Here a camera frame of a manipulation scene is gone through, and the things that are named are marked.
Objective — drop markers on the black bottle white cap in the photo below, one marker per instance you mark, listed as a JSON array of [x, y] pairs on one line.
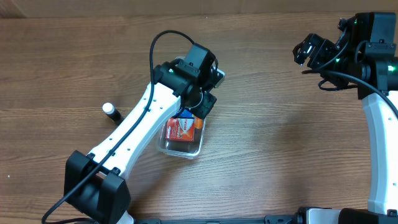
[[111, 112]]

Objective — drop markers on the orange bottle white cap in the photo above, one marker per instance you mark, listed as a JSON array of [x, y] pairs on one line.
[[198, 123]]

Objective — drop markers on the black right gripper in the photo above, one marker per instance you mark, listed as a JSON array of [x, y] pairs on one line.
[[314, 50]]

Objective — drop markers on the clear plastic container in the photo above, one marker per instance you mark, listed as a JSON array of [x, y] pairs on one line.
[[186, 149]]

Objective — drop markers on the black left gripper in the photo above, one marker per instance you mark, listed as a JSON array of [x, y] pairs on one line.
[[206, 104]]

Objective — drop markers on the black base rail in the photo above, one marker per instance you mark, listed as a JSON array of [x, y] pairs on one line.
[[217, 220]]

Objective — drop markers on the blue lozenge box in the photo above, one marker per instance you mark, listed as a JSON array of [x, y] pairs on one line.
[[183, 114]]

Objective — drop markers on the red medicine box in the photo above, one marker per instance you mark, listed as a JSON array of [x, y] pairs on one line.
[[180, 129]]

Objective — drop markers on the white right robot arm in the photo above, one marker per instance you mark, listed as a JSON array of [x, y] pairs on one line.
[[380, 109]]

